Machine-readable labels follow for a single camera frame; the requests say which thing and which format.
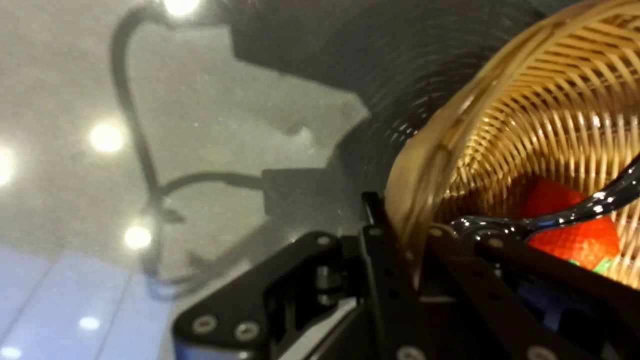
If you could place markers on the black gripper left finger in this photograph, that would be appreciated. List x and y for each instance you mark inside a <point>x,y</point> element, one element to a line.
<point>393,305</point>

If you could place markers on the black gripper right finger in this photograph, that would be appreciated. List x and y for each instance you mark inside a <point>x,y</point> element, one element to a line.
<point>505,325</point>

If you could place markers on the woven basket with strawberry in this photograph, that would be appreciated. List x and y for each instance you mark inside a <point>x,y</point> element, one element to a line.
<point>556,102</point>

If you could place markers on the dark metal spoon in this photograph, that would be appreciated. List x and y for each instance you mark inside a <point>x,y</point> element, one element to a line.
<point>617,195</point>

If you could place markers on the red toy strawberry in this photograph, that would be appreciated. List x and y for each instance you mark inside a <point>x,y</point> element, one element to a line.
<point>588,245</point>

